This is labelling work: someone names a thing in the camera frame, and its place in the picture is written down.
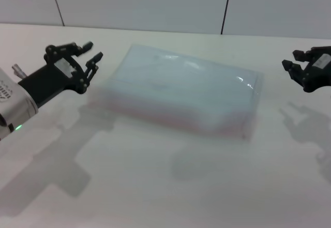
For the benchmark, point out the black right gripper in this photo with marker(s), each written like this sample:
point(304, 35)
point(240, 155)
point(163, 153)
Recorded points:
point(319, 75)

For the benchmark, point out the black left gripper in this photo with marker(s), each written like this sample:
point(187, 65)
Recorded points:
point(57, 80)

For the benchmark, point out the clear red-zip document bag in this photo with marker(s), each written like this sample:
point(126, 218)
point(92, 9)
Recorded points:
point(186, 83)

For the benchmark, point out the black background pole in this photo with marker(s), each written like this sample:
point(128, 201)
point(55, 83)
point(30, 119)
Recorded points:
point(225, 8)

